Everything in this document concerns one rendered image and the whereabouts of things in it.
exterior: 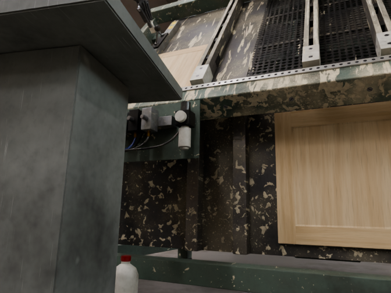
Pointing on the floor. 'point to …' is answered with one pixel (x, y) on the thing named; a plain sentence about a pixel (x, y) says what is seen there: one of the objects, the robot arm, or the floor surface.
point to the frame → (226, 217)
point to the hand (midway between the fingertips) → (151, 27)
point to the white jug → (126, 277)
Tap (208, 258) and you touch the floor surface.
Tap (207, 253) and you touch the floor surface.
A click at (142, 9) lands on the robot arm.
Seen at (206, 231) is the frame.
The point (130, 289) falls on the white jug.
